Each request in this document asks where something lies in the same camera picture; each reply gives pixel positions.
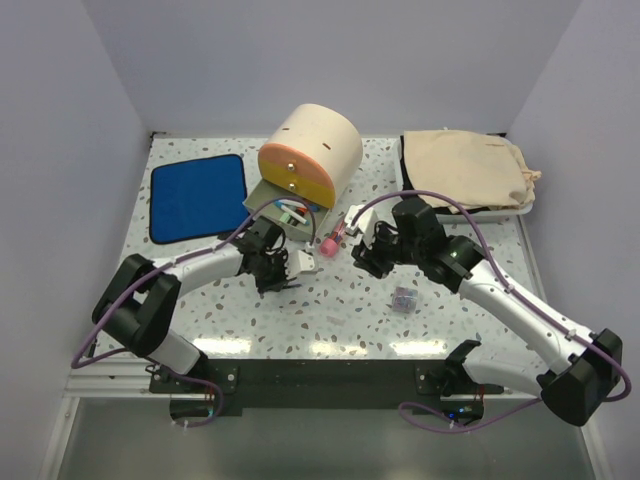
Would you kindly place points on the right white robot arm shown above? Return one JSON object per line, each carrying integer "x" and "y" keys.
{"x": 582, "y": 368}

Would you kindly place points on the black orange highlighter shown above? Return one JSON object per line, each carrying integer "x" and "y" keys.
{"x": 302, "y": 214}

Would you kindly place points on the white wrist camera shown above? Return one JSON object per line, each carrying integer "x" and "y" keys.
{"x": 360, "y": 222}
{"x": 302, "y": 263}

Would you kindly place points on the grey bottom drawer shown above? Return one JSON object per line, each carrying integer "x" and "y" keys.
{"x": 267, "y": 193}

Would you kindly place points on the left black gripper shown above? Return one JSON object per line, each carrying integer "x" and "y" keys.
{"x": 282, "y": 279}

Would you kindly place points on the white tray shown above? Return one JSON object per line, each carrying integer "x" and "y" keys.
{"x": 482, "y": 215}

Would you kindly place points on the clear box of clips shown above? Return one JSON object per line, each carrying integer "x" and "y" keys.
{"x": 404, "y": 300}

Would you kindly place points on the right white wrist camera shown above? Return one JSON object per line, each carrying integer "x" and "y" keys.
{"x": 360, "y": 222}

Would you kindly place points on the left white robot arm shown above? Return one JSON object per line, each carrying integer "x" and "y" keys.
{"x": 137, "y": 307}

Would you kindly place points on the black cloth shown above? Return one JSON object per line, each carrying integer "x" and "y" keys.
{"x": 407, "y": 184}

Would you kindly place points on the beige round drawer cabinet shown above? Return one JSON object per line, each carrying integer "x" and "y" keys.
{"x": 313, "y": 154}

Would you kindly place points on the beige cloth bag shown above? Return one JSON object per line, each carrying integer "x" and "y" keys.
{"x": 475, "y": 170}

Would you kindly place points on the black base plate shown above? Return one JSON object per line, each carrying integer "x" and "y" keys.
{"x": 315, "y": 384}

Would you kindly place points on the blue cloth mat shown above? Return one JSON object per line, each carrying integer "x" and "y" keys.
{"x": 197, "y": 198}

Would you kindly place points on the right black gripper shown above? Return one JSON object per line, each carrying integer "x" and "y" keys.
{"x": 369, "y": 260}

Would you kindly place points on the white blue pen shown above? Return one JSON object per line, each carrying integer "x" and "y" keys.
{"x": 285, "y": 204}
{"x": 301, "y": 205}

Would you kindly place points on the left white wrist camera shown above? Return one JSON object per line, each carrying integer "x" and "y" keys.
{"x": 302, "y": 263}

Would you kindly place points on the pink pencil case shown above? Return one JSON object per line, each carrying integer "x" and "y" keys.
{"x": 331, "y": 245}

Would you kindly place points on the green pastel highlighter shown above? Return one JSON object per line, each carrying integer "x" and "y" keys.
{"x": 290, "y": 215}

